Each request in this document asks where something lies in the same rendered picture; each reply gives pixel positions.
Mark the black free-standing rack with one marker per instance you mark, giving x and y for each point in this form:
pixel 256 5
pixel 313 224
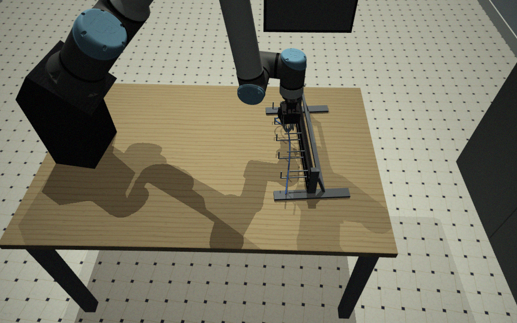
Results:
pixel 312 175

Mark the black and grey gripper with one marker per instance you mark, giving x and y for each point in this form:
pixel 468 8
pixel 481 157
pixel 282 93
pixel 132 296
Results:
pixel 289 113

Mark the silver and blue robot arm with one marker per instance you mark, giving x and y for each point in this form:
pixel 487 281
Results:
pixel 99 35

